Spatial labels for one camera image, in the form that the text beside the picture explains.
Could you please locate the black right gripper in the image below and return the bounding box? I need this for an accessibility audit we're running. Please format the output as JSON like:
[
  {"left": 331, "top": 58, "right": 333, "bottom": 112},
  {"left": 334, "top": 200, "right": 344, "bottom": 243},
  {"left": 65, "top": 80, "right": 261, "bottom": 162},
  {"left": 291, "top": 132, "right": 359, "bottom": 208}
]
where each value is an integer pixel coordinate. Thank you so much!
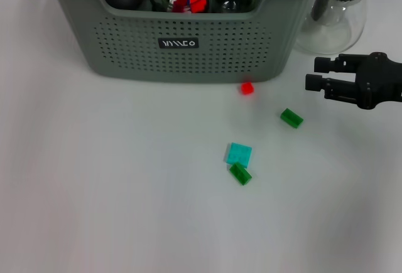
[{"left": 305, "top": 51, "right": 402, "bottom": 111}]

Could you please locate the teal square plate brick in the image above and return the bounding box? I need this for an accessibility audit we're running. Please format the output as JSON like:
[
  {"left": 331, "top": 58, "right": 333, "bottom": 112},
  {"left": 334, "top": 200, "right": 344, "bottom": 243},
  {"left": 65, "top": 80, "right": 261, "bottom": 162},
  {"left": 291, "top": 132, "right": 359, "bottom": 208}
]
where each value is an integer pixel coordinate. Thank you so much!
[{"left": 223, "top": 142, "right": 253, "bottom": 166}]

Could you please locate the green brick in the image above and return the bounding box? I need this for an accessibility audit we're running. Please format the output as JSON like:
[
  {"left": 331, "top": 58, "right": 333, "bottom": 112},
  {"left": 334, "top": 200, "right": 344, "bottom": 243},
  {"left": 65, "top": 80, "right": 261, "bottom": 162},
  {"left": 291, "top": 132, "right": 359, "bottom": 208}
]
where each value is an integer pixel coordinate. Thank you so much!
[
  {"left": 228, "top": 162, "right": 253, "bottom": 186},
  {"left": 280, "top": 107, "right": 305, "bottom": 129}
]

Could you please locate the red sloped brick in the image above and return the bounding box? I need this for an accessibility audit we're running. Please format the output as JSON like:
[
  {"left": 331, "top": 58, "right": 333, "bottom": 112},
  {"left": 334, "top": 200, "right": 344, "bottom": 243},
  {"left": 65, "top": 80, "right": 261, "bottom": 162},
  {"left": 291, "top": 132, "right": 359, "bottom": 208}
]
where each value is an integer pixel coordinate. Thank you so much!
[{"left": 190, "top": 0, "right": 208, "bottom": 14}]

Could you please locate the grey-green perforated storage bin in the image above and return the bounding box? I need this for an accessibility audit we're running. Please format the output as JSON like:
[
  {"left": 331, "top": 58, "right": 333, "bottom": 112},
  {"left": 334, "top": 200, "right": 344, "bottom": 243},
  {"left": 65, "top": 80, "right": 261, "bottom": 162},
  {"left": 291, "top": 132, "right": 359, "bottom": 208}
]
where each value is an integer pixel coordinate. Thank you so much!
[{"left": 40, "top": 0, "right": 329, "bottom": 84}]

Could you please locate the glass carafe black lid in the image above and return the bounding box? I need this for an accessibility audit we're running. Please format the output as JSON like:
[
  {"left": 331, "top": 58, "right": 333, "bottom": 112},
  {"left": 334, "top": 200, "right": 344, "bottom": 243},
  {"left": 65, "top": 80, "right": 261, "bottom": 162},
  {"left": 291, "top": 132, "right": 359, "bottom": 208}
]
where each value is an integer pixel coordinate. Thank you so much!
[{"left": 293, "top": 0, "right": 373, "bottom": 56}]

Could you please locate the small red brick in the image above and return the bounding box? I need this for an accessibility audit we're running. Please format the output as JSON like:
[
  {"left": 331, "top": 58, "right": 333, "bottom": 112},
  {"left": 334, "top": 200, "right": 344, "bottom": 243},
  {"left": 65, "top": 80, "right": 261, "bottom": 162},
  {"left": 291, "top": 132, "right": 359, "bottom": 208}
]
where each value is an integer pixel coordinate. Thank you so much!
[{"left": 240, "top": 81, "right": 255, "bottom": 96}]

